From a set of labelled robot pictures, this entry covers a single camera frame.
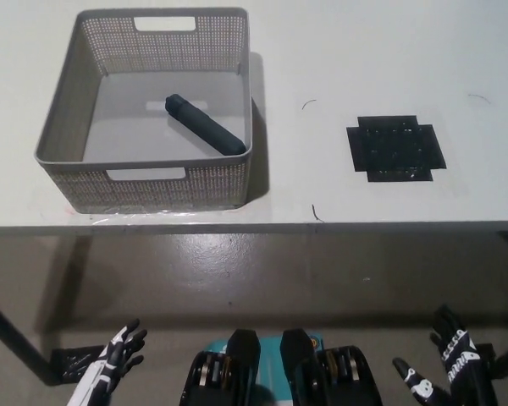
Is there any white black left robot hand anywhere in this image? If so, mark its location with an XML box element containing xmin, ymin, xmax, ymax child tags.
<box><xmin>67</xmin><ymin>319</ymin><xmax>148</xmax><ymax>406</ymax></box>

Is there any clear tape strip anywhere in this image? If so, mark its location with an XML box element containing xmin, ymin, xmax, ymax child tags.
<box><xmin>65</xmin><ymin>206</ymin><xmax>238</xmax><ymax>223</ymax></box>

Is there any dark cylindrical electric screwdriver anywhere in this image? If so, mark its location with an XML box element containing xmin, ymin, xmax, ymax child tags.
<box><xmin>164</xmin><ymin>93</ymin><xmax>246</xmax><ymax>156</ymax></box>

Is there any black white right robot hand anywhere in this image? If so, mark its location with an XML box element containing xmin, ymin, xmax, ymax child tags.
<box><xmin>391</xmin><ymin>304</ymin><xmax>499</xmax><ymax>406</ymax></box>

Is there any grey perforated plastic basket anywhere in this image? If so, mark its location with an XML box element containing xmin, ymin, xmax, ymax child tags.
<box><xmin>33</xmin><ymin>6</ymin><xmax>255</xmax><ymax>214</ymax></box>

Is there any black square base plate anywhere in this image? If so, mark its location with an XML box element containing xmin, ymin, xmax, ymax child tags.
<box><xmin>345</xmin><ymin>113</ymin><xmax>448</xmax><ymax>184</ymax></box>

